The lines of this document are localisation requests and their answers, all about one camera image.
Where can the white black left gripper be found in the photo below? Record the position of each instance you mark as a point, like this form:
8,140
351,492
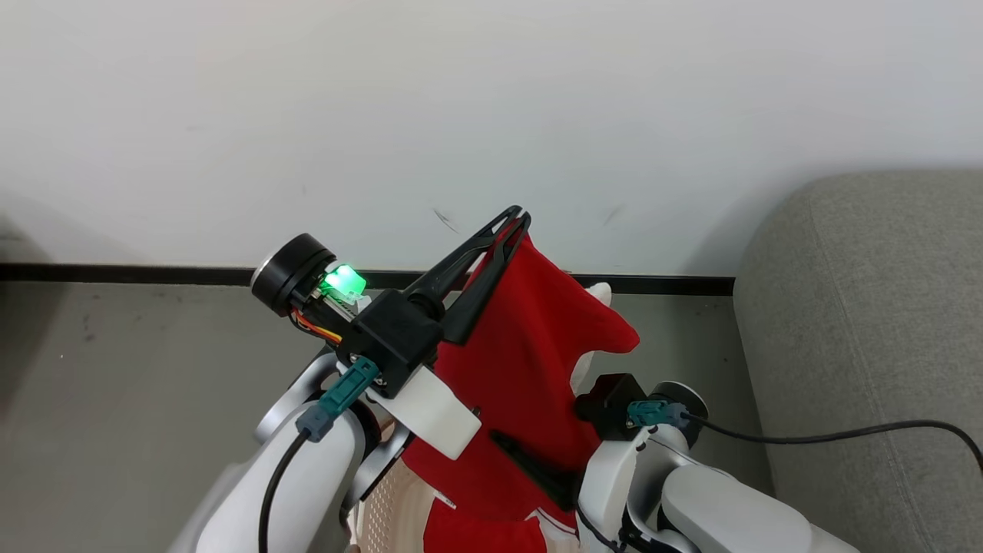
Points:
292,273

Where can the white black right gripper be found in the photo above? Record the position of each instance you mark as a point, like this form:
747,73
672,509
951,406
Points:
610,484

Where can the red clothing with white trim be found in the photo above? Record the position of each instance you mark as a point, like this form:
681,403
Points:
530,361

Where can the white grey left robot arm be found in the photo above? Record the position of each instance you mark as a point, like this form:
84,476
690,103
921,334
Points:
322,491

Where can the beige perforated laundry basket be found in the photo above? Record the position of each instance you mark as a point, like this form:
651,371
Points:
392,511

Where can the grey fabric sofa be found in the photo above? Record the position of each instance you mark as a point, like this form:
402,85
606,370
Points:
868,346

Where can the black baseboard strip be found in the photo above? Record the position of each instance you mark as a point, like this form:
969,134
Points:
115,273

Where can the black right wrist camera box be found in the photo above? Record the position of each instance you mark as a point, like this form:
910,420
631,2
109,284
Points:
608,403

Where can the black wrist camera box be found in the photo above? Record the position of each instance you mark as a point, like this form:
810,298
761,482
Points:
608,403
395,338

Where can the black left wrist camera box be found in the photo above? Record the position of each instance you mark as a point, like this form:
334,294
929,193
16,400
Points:
395,338

